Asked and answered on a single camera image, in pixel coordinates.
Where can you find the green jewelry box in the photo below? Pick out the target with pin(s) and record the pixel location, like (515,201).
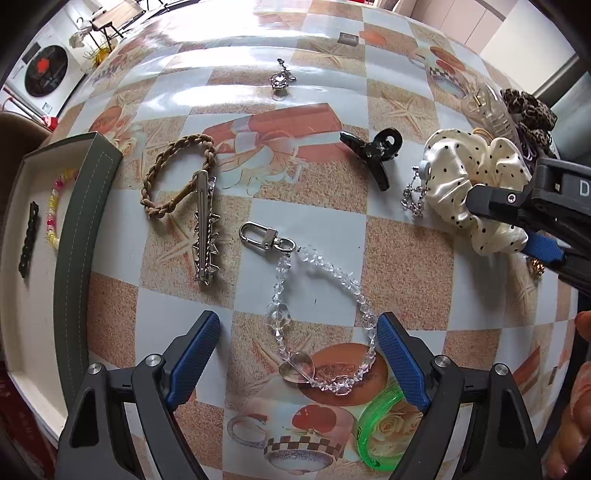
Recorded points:
(83,230)

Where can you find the brown chair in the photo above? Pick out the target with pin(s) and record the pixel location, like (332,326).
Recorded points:
(18,129)

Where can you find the silver spiked hair clip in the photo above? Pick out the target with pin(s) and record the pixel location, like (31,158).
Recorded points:
(203,230)

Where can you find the black hair clip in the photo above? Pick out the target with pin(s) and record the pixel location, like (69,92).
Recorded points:
(28,240)

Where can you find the black claw clip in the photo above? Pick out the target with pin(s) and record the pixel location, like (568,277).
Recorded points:
(374,157)

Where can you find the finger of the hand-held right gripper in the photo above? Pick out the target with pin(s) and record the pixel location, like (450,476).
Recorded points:
(540,244)
(494,201)

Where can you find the clear claw clip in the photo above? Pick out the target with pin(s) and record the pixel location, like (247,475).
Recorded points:
(496,113)

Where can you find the white cabinet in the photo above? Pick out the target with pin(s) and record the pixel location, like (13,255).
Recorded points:
(461,18)

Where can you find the white washing machine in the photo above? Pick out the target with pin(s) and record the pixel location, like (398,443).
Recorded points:
(46,69)

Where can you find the silver charm brooch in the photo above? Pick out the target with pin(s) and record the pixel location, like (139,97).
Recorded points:
(279,83)

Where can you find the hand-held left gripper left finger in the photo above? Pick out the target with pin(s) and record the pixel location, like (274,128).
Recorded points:
(194,360)

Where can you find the person's right hand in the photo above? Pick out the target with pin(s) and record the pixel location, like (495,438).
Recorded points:
(572,415)

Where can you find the folding table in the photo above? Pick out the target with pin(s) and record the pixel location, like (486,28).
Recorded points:
(111,16)

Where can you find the cream polka dot scrunchie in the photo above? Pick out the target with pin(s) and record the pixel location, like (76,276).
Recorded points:
(461,157)

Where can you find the silver dangle earring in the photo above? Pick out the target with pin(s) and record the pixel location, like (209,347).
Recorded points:
(424,168)

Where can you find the gold hair clip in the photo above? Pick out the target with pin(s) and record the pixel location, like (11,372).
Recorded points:
(536,266)

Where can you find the green plastic bangle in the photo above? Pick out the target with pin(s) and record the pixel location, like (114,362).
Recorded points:
(369,415)

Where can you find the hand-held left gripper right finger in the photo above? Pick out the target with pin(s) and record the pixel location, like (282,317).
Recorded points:
(401,364)

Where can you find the leopard print scrunchie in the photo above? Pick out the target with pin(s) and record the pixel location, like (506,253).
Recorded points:
(531,110)

